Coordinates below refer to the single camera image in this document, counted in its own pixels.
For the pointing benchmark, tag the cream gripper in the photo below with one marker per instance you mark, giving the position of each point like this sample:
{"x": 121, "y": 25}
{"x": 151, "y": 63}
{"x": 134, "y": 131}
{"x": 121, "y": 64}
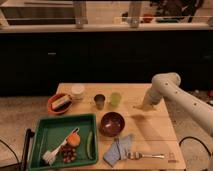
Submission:
{"x": 147, "y": 107}

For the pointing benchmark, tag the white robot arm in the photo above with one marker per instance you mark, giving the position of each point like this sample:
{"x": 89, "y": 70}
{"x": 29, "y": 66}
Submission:
{"x": 167, "y": 85}

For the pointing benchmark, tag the purple bowl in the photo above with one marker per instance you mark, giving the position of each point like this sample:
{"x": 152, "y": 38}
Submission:
{"x": 112, "y": 124}

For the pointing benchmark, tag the orange bowl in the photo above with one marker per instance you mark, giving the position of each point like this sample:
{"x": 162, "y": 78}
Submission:
{"x": 60, "y": 110}

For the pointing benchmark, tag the light green cup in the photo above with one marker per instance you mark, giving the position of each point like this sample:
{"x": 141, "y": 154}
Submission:
{"x": 115, "y": 99}

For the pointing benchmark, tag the dark metal cup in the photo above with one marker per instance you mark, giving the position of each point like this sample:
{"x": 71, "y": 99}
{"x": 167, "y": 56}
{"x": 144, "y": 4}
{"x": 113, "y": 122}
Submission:
{"x": 99, "y": 101}

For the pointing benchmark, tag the silver fork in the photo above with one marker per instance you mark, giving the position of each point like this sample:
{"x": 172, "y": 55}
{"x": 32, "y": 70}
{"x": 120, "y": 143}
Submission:
{"x": 138, "y": 155}

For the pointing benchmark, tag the blue folded cloth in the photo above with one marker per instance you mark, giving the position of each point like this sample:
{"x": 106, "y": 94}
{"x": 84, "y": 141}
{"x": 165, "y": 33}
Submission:
{"x": 118, "y": 150}

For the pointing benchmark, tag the green cucumber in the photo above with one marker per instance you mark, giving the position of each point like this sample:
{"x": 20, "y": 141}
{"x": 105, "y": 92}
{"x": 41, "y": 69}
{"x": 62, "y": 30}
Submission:
{"x": 88, "y": 147}

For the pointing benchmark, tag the white cup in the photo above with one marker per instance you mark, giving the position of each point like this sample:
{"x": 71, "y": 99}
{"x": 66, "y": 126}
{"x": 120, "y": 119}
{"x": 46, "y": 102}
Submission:
{"x": 77, "y": 92}

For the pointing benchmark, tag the orange carrot toy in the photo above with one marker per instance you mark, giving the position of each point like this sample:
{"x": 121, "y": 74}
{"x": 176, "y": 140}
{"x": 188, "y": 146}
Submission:
{"x": 74, "y": 140}

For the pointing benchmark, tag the red grape bunch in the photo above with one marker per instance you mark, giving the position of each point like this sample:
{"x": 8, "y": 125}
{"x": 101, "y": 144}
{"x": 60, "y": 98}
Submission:
{"x": 68, "y": 153}

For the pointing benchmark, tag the white dish brush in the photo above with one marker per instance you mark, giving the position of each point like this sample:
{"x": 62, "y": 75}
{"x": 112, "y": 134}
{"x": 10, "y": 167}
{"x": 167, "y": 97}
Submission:
{"x": 49, "y": 157}

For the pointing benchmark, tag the black chair frame left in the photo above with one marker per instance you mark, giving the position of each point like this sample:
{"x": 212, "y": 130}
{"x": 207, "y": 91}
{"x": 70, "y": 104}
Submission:
{"x": 22, "y": 163}

